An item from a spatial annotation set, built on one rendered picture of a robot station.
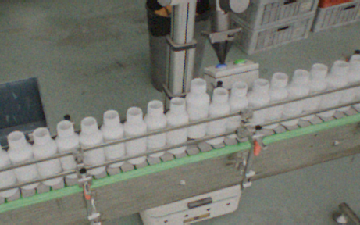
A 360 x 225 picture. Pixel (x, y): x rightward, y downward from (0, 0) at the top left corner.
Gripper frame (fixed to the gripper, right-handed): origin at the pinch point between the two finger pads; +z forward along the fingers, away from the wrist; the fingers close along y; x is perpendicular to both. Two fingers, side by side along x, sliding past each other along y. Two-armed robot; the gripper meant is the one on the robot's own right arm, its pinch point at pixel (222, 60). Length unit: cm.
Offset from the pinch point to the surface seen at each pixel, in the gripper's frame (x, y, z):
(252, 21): 176, 118, 25
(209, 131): -15.7, -12.5, 14.3
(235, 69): -3.8, 2.2, 2.3
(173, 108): -18.8, -23.2, 4.0
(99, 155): -17.5, -43.6, 12.4
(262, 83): -16.8, 2.8, 3.6
